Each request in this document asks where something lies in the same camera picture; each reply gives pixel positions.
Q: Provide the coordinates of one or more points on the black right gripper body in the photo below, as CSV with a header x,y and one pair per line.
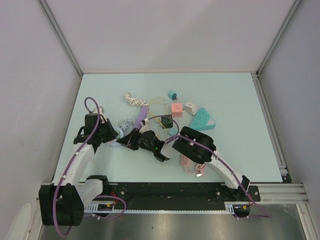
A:
x,y
142,144

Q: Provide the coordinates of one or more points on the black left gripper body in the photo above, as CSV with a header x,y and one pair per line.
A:
x,y
100,131

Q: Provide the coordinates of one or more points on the blue round socket base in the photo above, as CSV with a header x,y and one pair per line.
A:
x,y
120,134

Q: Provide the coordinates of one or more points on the purple socket block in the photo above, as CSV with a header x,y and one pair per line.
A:
x,y
142,115

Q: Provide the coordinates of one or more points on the dark green charger block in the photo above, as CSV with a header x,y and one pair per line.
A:
x,y
166,121

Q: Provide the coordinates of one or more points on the pink cube socket adapter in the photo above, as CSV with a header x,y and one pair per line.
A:
x,y
177,110

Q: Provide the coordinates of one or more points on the pink power strip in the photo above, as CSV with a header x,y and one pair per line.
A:
x,y
185,161

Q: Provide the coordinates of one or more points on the white plug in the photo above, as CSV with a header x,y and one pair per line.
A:
x,y
191,108

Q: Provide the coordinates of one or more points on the teal power strip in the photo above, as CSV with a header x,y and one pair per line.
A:
x,y
202,121

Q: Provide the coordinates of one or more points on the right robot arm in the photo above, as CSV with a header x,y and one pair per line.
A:
x,y
193,144

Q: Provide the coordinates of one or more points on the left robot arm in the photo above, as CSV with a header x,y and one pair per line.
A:
x,y
63,201

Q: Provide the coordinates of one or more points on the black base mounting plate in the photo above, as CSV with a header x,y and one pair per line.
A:
x,y
216,191

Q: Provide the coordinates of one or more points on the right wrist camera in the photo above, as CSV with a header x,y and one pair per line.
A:
x,y
144,126

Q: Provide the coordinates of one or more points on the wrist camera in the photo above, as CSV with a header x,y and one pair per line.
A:
x,y
144,126
99,110

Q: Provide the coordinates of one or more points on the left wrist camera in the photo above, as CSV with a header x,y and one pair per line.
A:
x,y
99,110

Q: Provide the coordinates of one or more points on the blue cable duct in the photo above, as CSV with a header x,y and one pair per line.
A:
x,y
208,207

